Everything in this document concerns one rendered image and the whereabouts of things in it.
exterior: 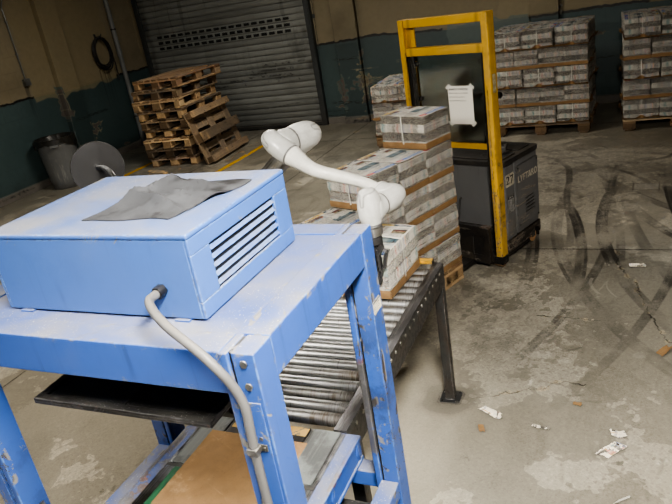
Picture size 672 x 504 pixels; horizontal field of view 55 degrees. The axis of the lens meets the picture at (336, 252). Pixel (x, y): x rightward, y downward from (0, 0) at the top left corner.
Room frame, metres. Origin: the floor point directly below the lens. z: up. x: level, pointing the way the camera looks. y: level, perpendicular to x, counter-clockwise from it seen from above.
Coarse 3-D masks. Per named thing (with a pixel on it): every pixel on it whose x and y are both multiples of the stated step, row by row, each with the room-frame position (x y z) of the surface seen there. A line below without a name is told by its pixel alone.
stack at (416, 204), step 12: (420, 192) 4.14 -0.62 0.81; (408, 204) 4.06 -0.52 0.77; (420, 204) 4.14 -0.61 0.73; (324, 216) 3.92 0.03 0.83; (336, 216) 3.89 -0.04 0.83; (348, 216) 3.84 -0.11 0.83; (384, 216) 3.88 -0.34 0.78; (396, 216) 3.96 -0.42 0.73; (408, 216) 4.03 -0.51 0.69; (420, 228) 4.11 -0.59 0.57; (432, 228) 4.20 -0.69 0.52; (420, 240) 4.09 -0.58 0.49; (432, 240) 4.18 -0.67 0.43; (432, 252) 4.17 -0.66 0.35; (420, 264) 4.08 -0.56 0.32
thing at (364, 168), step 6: (354, 162) 4.21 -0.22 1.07; (360, 162) 4.19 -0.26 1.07; (366, 162) 4.16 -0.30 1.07; (372, 162) 4.14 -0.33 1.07; (378, 162) 4.11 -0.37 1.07; (336, 168) 4.14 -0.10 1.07; (342, 168) 4.11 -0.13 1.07; (348, 168) 4.09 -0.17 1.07; (354, 168) 4.06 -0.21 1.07; (360, 168) 4.04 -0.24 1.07; (366, 168) 4.02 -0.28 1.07; (372, 168) 3.99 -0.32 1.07; (378, 168) 3.97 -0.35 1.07; (384, 168) 3.94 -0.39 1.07; (360, 174) 3.89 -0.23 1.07; (366, 174) 3.87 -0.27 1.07; (372, 174) 3.85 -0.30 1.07
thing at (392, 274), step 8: (392, 248) 2.73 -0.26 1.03; (392, 256) 2.72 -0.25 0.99; (392, 264) 2.72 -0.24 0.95; (400, 264) 2.80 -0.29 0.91; (384, 272) 2.68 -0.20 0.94; (392, 272) 2.71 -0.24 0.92; (400, 272) 2.80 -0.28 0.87; (384, 280) 2.69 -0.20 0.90; (392, 280) 2.72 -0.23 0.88; (384, 288) 2.69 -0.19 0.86; (392, 288) 2.70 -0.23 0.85
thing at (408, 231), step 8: (384, 224) 3.05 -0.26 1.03; (392, 224) 3.03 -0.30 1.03; (400, 224) 3.02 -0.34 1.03; (384, 232) 2.95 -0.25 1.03; (392, 232) 2.93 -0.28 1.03; (400, 232) 2.91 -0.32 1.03; (408, 232) 2.90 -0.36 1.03; (408, 240) 2.90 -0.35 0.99; (416, 240) 2.98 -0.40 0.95; (408, 248) 2.89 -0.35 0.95; (416, 248) 2.98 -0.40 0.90; (408, 256) 2.89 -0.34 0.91; (416, 256) 2.97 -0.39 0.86; (408, 264) 2.88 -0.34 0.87
